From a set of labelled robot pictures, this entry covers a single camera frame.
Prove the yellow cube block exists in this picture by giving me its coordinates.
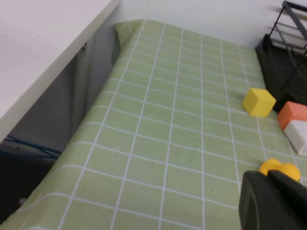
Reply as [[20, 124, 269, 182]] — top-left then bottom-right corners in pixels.
[[241, 87, 277, 118]]

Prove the green checked tablecloth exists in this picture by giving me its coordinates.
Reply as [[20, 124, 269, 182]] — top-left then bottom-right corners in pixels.
[[0, 18, 307, 230]]

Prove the blue cable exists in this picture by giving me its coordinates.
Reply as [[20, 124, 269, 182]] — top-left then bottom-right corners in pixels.
[[4, 134, 61, 159]]

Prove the white desk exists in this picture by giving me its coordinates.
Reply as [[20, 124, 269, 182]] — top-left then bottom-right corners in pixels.
[[0, 0, 121, 144]]

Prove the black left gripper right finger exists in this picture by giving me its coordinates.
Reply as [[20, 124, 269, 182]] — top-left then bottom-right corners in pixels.
[[267, 169, 307, 216]]

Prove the yellow rounded toy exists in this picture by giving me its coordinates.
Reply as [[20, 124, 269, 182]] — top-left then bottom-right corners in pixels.
[[258, 158, 302, 185]]

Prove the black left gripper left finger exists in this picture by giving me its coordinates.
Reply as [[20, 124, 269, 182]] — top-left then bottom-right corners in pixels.
[[238, 169, 307, 230]]

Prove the orange cube block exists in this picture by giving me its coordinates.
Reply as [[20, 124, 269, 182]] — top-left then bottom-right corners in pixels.
[[277, 100, 307, 131]]

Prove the white cube block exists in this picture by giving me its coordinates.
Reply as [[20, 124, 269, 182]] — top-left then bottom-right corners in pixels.
[[283, 119, 307, 155]]

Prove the black wire dish rack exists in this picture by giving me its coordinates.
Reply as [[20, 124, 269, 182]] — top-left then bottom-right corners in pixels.
[[255, 0, 307, 115]]

